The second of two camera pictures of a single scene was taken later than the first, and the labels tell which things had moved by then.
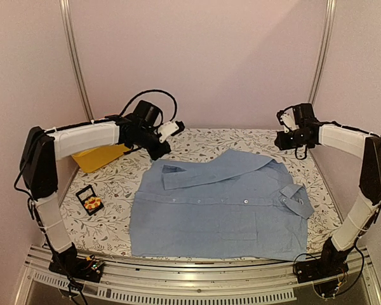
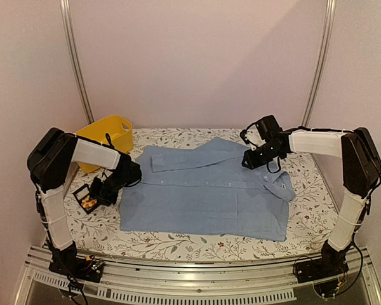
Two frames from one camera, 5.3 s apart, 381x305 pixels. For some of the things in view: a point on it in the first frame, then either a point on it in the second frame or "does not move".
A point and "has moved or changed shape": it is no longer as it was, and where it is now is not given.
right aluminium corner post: x=322 y=50 does not move
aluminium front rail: x=160 y=280 does not move
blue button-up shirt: x=233 y=204 has moved or changed shape
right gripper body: x=296 y=142 to x=267 y=155
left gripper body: x=146 y=141 to x=106 y=192
